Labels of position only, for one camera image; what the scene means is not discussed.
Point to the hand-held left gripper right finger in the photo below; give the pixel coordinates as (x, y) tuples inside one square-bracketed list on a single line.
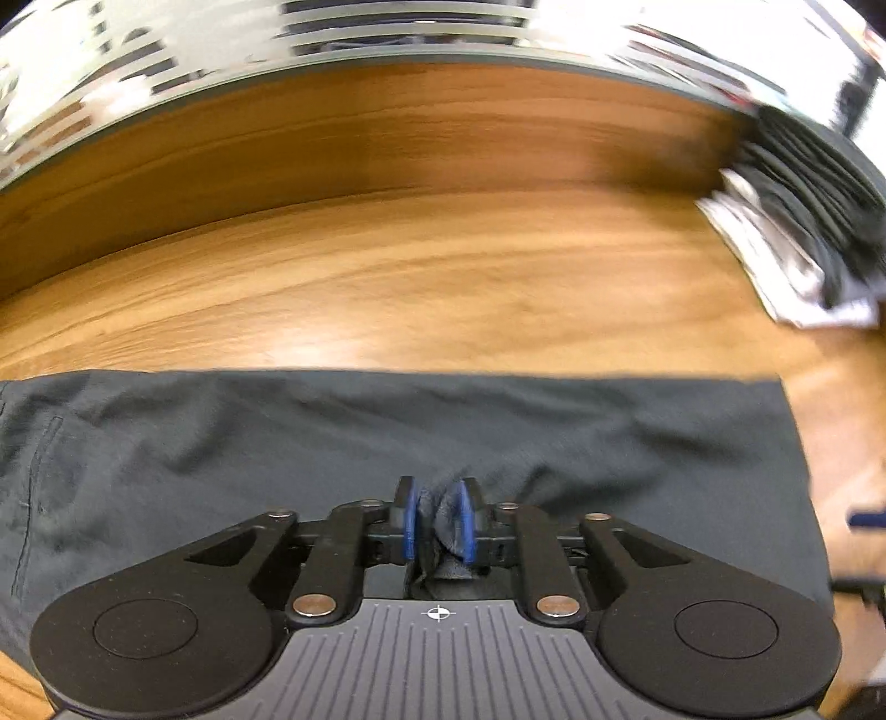
[(469, 527)]

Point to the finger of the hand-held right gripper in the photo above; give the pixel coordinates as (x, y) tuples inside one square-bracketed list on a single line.
[(865, 594), (869, 519)]

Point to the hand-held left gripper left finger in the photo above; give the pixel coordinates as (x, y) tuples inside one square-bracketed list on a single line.
[(410, 525)]

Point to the dark grey pants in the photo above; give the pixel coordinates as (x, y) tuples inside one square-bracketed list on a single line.
[(346, 429)]

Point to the grey folded garment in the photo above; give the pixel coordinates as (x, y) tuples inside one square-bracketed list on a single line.
[(817, 180)]

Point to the striped glass desk partition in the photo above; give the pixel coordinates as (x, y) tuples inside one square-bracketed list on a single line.
[(415, 28)]

